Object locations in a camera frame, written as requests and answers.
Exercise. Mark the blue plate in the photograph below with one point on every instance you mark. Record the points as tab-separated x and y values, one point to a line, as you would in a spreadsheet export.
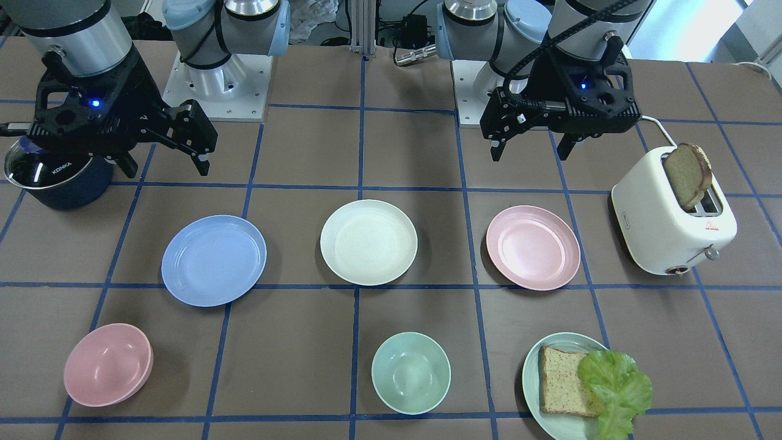
213	261

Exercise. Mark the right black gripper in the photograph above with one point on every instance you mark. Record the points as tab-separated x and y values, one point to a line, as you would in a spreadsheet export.
142	81

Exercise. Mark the pink bowl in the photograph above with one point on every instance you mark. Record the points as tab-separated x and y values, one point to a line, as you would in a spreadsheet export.
108	365

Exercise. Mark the bread slice on plate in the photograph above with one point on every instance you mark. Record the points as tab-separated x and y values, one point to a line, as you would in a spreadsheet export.
561	389

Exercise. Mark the green plate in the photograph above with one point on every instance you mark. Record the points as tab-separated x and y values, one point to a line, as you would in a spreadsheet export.
558	426

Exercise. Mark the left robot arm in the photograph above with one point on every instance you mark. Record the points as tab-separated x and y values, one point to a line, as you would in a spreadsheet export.
510	36

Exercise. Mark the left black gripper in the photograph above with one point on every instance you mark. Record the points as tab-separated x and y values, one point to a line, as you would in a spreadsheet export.
539	81

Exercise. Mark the blue saucepan with lid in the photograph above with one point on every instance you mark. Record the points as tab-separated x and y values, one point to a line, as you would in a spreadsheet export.
59	181

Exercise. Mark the green bowl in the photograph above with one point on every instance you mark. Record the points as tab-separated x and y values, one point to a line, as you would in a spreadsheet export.
411	373

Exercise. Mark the bread slice in toaster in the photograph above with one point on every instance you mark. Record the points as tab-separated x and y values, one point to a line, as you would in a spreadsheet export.
689	173

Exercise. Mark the black power adapter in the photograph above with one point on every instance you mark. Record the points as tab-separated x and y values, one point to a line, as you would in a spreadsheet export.
413	31

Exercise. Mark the green lettuce leaf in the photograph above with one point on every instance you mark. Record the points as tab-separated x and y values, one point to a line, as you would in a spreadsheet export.
625	392

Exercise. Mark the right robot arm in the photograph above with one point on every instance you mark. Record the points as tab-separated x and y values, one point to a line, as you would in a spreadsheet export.
95	38

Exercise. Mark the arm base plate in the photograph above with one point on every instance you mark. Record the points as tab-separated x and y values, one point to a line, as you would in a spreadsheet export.
233	92
473	82

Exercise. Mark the white toaster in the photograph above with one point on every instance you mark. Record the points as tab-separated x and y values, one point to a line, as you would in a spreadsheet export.
660	236

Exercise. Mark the pink plate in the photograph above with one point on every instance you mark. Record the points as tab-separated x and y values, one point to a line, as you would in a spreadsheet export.
533	248

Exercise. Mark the cream white plate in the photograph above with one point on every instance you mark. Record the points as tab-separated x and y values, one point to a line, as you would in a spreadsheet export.
369	242

